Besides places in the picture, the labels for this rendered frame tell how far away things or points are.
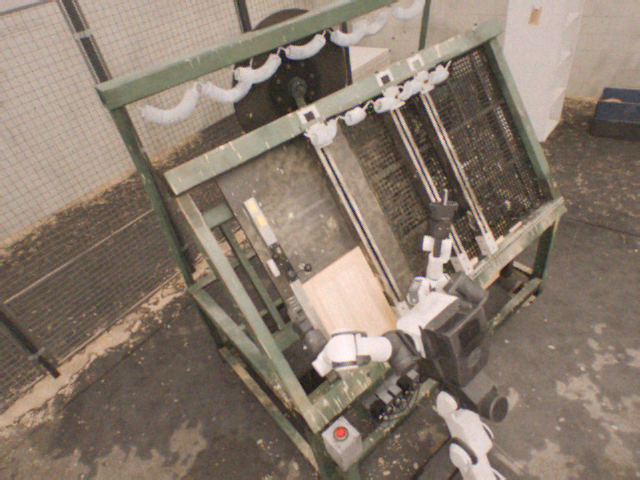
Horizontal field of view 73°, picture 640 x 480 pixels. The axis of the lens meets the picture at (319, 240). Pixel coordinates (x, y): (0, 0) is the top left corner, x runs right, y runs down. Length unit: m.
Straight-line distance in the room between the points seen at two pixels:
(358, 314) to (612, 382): 1.87
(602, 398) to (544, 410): 0.37
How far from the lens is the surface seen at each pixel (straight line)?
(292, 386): 2.04
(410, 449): 2.98
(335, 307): 2.11
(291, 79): 2.61
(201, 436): 3.29
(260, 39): 2.41
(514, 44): 5.58
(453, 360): 1.72
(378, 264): 2.17
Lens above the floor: 2.71
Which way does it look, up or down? 39 degrees down
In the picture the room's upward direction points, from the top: 11 degrees counter-clockwise
